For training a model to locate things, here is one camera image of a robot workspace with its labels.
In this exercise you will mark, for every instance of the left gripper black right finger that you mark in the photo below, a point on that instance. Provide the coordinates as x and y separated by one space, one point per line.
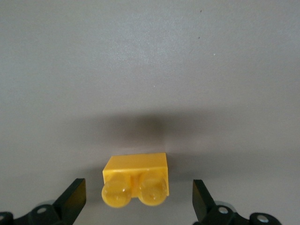
206 208

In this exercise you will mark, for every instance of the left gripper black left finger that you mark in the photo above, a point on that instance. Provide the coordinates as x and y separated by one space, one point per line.
68 206

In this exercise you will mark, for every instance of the yellow two-stud block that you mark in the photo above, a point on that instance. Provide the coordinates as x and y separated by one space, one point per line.
136 164

